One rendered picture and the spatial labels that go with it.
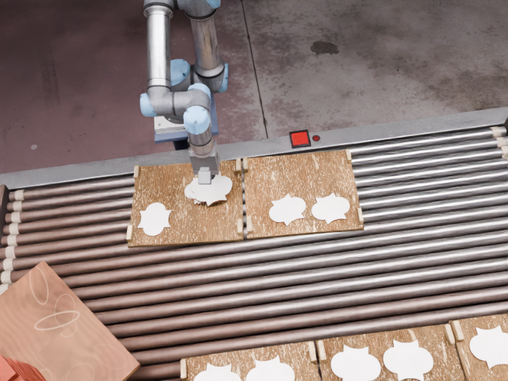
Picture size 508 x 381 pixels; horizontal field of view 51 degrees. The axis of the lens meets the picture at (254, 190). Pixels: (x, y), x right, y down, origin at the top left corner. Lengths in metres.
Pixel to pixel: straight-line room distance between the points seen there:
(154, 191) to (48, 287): 0.52
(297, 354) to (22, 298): 0.88
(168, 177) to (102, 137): 1.55
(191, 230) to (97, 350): 0.52
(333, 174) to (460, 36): 2.32
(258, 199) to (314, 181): 0.22
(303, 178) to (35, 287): 0.99
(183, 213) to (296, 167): 0.46
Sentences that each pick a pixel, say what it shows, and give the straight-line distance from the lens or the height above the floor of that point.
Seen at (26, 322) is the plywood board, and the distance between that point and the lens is 1.81.
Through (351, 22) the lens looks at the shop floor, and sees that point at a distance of 4.13.
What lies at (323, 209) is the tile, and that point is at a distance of 1.91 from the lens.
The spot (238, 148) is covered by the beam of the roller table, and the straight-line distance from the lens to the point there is 2.12.
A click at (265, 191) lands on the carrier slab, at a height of 0.94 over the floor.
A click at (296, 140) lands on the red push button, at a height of 0.93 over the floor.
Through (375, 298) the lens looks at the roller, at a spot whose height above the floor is 0.91.
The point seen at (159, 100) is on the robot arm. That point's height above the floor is 1.37.
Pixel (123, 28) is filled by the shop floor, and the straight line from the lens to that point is 4.30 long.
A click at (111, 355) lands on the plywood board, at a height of 1.04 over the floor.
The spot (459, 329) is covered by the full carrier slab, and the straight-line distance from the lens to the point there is 1.77.
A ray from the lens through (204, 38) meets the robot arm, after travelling 1.98.
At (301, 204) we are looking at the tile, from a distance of 1.92.
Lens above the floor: 2.56
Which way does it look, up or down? 56 degrees down
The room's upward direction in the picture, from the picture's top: 7 degrees counter-clockwise
